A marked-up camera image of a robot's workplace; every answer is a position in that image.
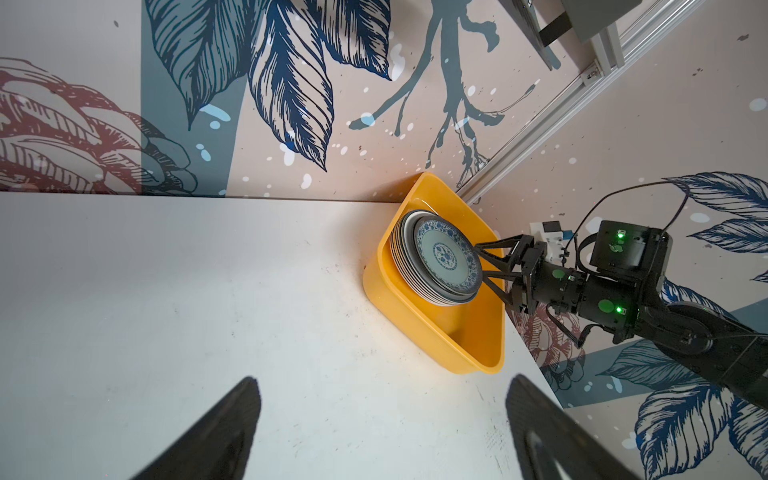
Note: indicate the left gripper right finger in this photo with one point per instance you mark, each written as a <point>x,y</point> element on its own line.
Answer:
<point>549,444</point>

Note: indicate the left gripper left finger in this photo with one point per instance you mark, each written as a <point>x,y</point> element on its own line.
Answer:
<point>218,445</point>

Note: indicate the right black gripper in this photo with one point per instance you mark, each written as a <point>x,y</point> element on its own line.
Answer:
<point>533,279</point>

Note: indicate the small teal patterned plate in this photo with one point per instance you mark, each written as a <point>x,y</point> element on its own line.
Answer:
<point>448,256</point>

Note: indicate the black round plate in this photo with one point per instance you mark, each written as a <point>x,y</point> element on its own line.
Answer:
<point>410,267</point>

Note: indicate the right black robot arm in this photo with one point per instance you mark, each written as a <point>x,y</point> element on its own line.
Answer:
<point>620,291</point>

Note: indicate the yellow plastic bin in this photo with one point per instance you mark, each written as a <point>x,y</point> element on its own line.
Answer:
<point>464,338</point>

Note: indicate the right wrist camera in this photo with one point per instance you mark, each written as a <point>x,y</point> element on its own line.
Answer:
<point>551,233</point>

